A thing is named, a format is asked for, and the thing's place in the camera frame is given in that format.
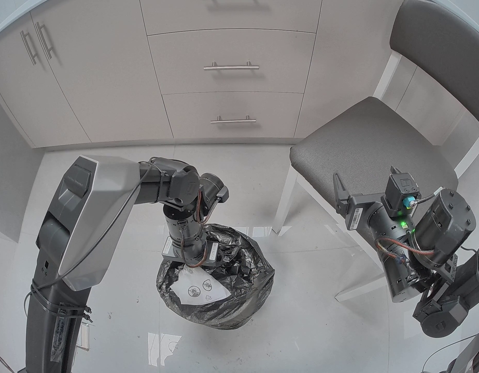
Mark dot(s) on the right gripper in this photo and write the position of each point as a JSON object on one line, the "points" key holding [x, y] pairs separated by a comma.
{"points": [[395, 255]]}

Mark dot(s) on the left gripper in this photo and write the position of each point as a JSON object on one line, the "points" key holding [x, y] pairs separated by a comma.
{"points": [[185, 235]]}

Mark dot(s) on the white printed wrapper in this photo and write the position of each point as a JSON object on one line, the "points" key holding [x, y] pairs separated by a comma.
{"points": [[200, 290]]}

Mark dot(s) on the black plastic bag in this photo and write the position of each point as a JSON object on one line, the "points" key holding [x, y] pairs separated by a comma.
{"points": [[224, 305]]}

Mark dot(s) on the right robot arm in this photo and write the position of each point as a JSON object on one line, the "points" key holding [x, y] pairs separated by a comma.
{"points": [[445, 223]]}

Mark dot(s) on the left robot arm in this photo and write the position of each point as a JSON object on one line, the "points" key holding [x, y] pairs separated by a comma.
{"points": [[95, 200]]}

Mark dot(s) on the grey chair with white legs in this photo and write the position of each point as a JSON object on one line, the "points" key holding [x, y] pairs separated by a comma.
{"points": [[371, 161]]}

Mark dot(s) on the beige cabinet with drawers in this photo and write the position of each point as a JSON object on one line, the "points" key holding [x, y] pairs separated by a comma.
{"points": [[239, 14]]}

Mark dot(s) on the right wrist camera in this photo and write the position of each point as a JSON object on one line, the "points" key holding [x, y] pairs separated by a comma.
{"points": [[401, 190]]}

